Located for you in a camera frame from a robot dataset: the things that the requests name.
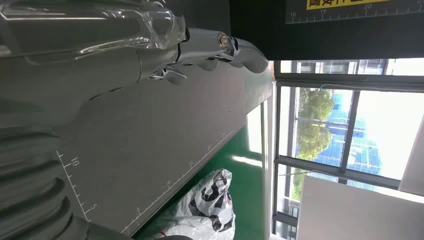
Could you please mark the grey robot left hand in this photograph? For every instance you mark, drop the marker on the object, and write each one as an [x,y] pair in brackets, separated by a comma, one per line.
[82,49]

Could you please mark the white plastic package red print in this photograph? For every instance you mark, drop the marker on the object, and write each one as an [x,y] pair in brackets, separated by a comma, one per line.
[205,205]

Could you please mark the grey weighing platform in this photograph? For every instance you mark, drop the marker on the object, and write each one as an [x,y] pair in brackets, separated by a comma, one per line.
[165,132]

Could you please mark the ruler sticker with yellow label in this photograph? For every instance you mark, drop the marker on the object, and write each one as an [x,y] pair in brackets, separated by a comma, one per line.
[348,13]

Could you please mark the white board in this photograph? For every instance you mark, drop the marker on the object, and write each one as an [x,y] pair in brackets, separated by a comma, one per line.
[348,215]

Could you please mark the pale slanted panel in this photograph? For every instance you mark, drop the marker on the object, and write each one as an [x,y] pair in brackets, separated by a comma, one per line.
[415,165]

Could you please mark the window with dark frame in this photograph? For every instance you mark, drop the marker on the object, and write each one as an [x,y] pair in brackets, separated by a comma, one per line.
[351,132]

